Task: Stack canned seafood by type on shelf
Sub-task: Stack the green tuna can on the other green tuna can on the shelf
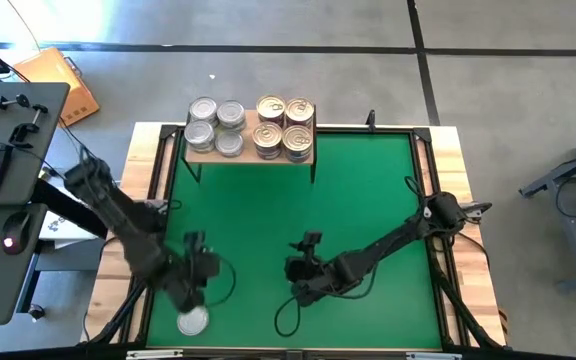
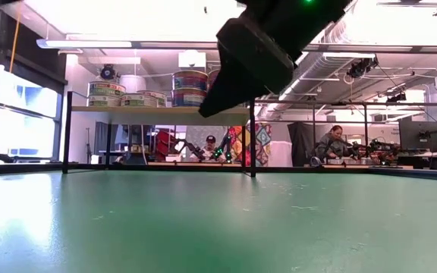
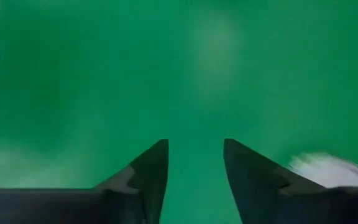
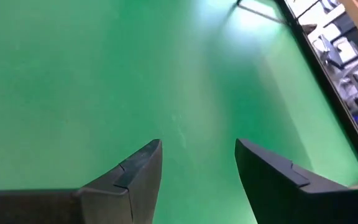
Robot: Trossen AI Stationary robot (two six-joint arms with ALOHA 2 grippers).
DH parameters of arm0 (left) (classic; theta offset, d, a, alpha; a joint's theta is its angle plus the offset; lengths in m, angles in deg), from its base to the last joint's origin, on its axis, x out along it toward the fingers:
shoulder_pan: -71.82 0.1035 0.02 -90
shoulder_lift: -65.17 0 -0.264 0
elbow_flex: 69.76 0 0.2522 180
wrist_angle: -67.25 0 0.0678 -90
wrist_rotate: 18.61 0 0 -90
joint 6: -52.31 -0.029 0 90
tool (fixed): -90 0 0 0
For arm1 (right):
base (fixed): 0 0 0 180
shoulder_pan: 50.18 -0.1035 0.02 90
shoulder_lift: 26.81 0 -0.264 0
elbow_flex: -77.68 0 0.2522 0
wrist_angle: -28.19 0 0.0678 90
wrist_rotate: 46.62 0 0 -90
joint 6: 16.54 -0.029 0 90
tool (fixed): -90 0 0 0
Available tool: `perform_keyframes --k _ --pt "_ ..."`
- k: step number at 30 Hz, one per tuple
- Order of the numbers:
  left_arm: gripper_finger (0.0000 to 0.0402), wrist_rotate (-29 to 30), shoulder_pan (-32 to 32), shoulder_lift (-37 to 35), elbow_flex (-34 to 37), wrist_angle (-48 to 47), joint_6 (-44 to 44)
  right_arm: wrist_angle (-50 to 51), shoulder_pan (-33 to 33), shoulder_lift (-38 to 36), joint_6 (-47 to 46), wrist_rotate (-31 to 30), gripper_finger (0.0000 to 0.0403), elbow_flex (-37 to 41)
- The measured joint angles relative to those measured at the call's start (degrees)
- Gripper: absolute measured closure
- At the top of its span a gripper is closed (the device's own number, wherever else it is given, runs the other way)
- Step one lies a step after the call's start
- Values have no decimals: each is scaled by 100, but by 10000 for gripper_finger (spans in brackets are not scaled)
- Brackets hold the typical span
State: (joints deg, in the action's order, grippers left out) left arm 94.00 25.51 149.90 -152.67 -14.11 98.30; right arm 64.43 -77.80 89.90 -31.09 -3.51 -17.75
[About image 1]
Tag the wooden shelf with black legs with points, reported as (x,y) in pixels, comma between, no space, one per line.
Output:
(249,155)

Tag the black aluminium table frame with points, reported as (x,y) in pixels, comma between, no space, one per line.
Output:
(420,133)

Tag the blue-label can with gold lid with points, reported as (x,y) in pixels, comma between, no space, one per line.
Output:
(299,111)
(298,160)
(272,124)

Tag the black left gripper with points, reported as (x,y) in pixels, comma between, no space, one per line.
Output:
(195,270)

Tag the green table mat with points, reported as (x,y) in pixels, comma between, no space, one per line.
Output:
(268,210)

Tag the white metal bracket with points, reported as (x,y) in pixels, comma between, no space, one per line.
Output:
(153,354)

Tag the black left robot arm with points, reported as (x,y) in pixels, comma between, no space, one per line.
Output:
(118,220)

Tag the orange box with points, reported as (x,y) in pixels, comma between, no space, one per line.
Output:
(53,80)

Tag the black desk caster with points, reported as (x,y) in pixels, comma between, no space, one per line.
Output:
(35,312)

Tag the black diagonal strut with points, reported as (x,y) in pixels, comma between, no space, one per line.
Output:
(463,307)
(128,305)

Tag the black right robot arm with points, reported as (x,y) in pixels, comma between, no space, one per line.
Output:
(393,245)

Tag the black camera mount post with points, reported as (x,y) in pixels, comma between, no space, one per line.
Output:
(370,120)

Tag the white printed box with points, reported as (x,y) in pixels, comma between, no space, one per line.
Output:
(63,230)

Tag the blue-label can with pull tab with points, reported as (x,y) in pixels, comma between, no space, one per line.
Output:
(271,108)
(267,135)
(268,155)

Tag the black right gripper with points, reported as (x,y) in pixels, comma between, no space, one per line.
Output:
(313,277)

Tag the black desk support beam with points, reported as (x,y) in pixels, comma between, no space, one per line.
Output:
(68,212)

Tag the black mouse with light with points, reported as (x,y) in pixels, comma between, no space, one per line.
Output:
(15,234)

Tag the black C-clamp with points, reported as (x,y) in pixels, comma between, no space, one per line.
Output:
(28,127)

